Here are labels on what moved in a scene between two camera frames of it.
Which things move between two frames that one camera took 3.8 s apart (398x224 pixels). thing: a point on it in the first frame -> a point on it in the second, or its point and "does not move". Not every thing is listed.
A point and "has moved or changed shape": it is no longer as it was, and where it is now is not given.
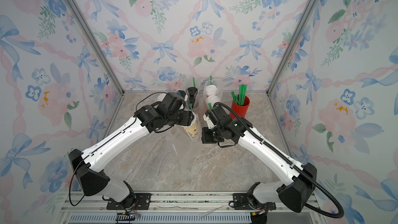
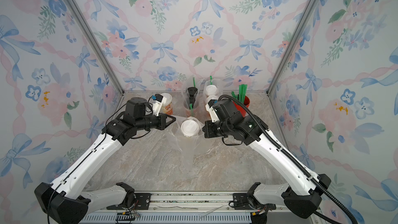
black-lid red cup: (192, 100) does not move
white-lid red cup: (211, 90) does not move
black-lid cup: (192, 93) does not move
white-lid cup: (212, 91) does not move
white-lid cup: (192, 129) has moved or changed shape
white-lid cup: (159, 96) has moved or changed shape
